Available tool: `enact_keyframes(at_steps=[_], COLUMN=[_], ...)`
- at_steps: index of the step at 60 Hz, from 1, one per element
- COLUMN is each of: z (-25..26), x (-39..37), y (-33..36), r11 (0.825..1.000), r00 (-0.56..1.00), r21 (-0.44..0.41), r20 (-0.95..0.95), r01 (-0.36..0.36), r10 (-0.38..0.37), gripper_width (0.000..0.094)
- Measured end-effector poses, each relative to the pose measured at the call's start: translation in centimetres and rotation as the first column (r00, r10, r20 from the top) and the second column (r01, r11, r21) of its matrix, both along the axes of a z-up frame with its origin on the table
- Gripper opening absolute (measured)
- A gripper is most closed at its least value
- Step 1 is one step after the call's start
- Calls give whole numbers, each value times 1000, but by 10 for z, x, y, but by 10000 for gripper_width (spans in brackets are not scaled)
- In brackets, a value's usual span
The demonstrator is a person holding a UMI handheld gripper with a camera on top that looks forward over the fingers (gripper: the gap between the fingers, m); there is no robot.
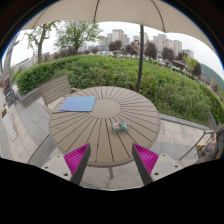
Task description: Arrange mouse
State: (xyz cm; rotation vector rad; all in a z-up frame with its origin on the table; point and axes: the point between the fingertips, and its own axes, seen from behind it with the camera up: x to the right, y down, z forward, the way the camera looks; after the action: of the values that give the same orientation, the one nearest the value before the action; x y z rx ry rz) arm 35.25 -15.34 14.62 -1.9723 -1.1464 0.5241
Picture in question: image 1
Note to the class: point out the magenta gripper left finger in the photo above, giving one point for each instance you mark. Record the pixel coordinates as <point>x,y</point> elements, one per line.
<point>71,166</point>

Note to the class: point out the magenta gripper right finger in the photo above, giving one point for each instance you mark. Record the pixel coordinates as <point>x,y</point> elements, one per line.
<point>152,166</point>

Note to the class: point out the blue mouse pad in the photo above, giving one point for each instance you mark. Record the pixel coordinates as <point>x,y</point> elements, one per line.
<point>78,104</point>

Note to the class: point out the grey chair near table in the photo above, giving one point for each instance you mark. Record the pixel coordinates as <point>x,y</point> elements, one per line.
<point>42,152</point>

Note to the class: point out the round slatted patio table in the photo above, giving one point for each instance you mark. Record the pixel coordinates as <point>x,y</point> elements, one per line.
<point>71,130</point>

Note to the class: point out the chair on right edge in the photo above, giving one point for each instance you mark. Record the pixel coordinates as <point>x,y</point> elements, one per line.
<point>214,147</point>

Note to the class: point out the slatted outdoor bench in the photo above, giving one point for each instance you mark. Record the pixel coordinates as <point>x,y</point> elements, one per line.
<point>55,89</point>

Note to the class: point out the green hedge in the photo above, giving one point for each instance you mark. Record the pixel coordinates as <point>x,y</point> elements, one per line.
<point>172,93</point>

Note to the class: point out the dark umbrella pole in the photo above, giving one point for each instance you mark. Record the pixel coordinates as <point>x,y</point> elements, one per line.
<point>140,58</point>

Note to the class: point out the beige patio umbrella canopy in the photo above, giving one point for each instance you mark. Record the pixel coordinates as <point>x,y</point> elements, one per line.
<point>151,13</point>

